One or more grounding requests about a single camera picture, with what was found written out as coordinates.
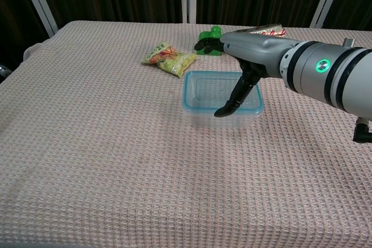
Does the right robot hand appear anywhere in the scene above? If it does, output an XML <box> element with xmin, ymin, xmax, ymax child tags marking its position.
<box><xmin>194</xmin><ymin>31</ymin><xmax>300</xmax><ymax>118</ymax></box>

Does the blue translucent plastic lid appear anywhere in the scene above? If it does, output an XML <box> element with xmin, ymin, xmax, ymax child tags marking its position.
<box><xmin>182</xmin><ymin>70</ymin><xmax>264</xmax><ymax>117</ymax></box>

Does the clear plastic container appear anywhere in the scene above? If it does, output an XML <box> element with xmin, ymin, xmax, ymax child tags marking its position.
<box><xmin>182</xmin><ymin>70</ymin><xmax>264</xmax><ymax>129</ymax></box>

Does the silver snack bar wrapper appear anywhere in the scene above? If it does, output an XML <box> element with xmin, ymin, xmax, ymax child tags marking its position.
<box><xmin>232</xmin><ymin>23</ymin><xmax>287</xmax><ymax>38</ymax></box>

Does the green toy block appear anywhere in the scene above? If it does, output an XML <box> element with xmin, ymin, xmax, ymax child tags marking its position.
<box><xmin>196</xmin><ymin>26</ymin><xmax>224</xmax><ymax>56</ymax></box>

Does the green snack bag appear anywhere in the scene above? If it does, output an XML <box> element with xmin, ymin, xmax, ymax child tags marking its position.
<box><xmin>141</xmin><ymin>41</ymin><xmax>198</xmax><ymax>79</ymax></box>

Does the beige waffle tablecloth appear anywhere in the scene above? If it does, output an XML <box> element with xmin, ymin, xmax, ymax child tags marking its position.
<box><xmin>0</xmin><ymin>20</ymin><xmax>372</xmax><ymax>248</ymax></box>

